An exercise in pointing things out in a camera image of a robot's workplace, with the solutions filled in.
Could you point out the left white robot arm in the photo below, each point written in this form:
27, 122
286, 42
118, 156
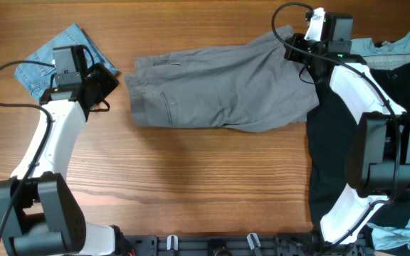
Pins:
38, 213

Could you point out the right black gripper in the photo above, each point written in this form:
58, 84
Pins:
296, 40

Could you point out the black mounting rail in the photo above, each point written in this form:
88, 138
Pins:
284, 244

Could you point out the folded blue denim shorts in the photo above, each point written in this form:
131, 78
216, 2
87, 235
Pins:
37, 78

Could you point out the grey shorts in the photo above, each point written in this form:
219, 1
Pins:
252, 87

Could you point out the light blue shirt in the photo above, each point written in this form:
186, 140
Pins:
383, 56

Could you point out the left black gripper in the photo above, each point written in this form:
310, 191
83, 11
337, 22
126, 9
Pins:
110, 80

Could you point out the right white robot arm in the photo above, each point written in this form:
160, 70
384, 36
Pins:
377, 165

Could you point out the black shorts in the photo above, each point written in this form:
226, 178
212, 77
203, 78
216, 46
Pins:
330, 131

